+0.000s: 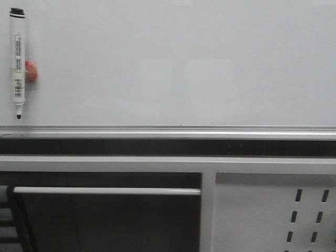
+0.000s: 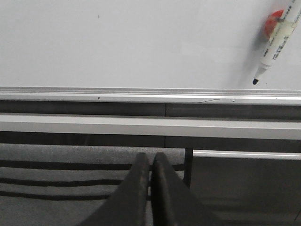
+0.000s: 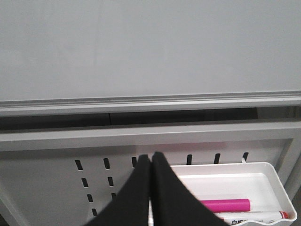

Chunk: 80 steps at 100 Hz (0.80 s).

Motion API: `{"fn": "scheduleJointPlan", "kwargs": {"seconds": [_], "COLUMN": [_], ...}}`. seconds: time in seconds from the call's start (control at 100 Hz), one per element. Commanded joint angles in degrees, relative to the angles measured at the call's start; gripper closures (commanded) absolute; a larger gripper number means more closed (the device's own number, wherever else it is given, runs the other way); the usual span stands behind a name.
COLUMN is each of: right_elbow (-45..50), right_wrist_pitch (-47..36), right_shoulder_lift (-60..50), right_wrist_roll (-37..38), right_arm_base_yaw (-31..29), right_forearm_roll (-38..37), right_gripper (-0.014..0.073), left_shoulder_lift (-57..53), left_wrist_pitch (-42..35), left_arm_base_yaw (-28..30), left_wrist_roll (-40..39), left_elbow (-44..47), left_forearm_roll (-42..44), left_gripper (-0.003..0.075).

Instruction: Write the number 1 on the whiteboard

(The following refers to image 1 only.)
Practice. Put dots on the white whiteboard marker black tip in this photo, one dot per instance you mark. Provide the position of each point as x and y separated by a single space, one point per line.
17 21

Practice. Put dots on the white whiteboard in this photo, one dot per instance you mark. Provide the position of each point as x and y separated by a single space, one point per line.
217 63

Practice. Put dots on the white perforated metal panel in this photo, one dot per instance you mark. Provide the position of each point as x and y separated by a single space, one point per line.
274 212

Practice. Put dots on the white horizontal metal bar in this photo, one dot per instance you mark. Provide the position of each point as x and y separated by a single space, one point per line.
107 191

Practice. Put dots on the red round magnet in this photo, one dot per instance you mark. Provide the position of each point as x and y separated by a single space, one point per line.
31 73

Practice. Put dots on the white metal stand frame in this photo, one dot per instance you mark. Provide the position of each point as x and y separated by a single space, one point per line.
208 166

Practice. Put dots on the aluminium whiteboard tray rail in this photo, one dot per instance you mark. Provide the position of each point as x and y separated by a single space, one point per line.
169 132

